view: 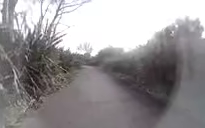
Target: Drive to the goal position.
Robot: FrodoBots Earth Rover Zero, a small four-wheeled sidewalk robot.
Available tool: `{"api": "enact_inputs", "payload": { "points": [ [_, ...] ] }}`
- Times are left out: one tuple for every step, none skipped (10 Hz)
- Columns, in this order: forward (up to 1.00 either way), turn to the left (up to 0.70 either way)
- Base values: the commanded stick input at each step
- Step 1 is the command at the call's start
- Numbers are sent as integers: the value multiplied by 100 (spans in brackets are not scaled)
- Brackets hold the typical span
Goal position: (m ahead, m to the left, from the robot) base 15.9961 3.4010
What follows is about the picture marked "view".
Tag small distant tree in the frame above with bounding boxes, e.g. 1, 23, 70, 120
77, 41, 94, 58

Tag grey asphalt path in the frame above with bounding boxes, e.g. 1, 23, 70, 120
19, 65, 168, 128

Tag bare tree trunks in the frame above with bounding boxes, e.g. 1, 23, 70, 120
0, 0, 21, 38

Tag dense scrub bushes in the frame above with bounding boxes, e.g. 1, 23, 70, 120
89, 16, 205, 108

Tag tall flax plants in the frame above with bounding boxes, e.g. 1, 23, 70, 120
0, 0, 91, 128

